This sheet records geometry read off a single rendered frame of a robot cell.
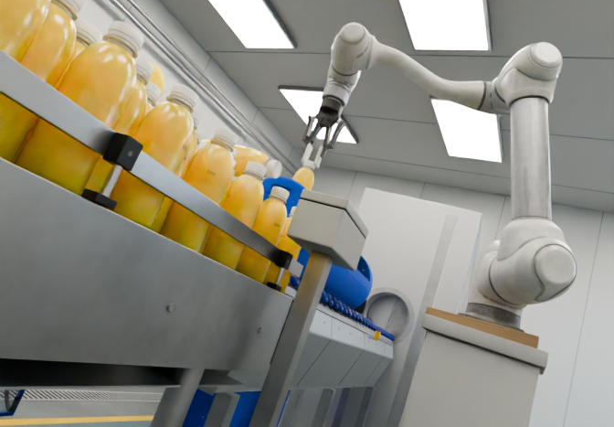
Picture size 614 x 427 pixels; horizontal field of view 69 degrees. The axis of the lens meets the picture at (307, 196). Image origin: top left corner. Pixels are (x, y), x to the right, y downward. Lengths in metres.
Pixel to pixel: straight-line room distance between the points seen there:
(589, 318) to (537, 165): 5.07
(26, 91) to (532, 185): 1.20
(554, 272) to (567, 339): 5.09
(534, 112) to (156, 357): 1.19
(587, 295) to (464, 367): 5.14
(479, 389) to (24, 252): 1.13
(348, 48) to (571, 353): 5.37
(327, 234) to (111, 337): 0.42
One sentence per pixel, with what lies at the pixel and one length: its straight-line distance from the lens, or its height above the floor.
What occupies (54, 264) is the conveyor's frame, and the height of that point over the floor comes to 0.83.
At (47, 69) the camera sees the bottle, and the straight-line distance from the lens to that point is 0.55.
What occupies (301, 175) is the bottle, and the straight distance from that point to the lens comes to 1.42.
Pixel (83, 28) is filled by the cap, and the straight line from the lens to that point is 0.64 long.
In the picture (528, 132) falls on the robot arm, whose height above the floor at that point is 1.57.
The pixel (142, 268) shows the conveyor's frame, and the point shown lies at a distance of 0.59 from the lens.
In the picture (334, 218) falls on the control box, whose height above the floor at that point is 1.05.
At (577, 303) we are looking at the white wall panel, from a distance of 6.41.
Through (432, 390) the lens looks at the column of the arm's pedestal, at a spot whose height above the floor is 0.81.
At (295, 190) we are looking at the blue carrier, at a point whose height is 1.20.
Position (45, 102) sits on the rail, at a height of 0.96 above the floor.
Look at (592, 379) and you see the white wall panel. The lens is 6.31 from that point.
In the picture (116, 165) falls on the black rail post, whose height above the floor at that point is 0.94.
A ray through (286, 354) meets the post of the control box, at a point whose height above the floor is 0.79.
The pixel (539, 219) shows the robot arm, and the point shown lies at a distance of 1.33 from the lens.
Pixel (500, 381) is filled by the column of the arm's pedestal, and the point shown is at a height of 0.89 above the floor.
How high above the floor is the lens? 0.86
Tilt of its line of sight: 15 degrees up
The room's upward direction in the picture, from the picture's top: 21 degrees clockwise
